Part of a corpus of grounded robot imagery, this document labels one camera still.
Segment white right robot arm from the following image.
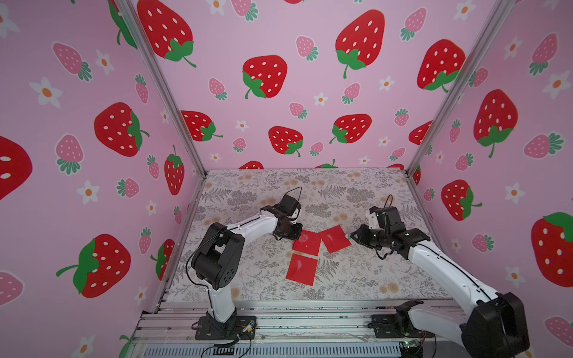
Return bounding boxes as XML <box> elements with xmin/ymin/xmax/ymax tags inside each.
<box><xmin>348</xmin><ymin>207</ymin><xmax>531</xmax><ymax>357</ymax></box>

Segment aluminium frame post left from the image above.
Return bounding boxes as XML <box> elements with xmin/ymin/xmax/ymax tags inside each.
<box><xmin>117</xmin><ymin>0</ymin><xmax>207</xmax><ymax>179</ymax></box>

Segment aluminium frame post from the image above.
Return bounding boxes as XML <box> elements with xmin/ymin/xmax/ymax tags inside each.
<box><xmin>117</xmin><ymin>0</ymin><xmax>207</xmax><ymax>179</ymax></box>
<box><xmin>406</xmin><ymin>0</ymin><xmax>515</xmax><ymax>179</ymax></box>

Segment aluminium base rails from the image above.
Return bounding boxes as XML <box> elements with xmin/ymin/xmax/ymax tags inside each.
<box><xmin>127</xmin><ymin>299</ymin><xmax>469</xmax><ymax>357</ymax></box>

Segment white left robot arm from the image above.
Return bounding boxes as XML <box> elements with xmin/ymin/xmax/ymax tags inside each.
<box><xmin>185</xmin><ymin>194</ymin><xmax>302</xmax><ymax>329</ymax></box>

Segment red envelope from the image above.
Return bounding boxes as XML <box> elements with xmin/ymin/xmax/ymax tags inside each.
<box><xmin>319</xmin><ymin>225</ymin><xmax>352</xmax><ymax>254</ymax></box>
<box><xmin>292</xmin><ymin>230</ymin><xmax>322</xmax><ymax>257</ymax></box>
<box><xmin>286</xmin><ymin>254</ymin><xmax>319</xmax><ymax>286</ymax></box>

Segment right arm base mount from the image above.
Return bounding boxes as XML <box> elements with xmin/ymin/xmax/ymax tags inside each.
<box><xmin>367</xmin><ymin>300</ymin><xmax>435</xmax><ymax>339</ymax></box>

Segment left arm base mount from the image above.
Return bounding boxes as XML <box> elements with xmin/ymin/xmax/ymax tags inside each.
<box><xmin>195</xmin><ymin>315</ymin><xmax>257</xmax><ymax>341</ymax></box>

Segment aluminium frame post right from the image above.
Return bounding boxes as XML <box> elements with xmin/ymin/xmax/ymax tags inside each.
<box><xmin>406</xmin><ymin>0</ymin><xmax>515</xmax><ymax>179</ymax></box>

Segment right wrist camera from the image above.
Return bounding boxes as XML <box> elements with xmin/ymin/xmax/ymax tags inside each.
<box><xmin>366</xmin><ymin>206</ymin><xmax>379</xmax><ymax>228</ymax></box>

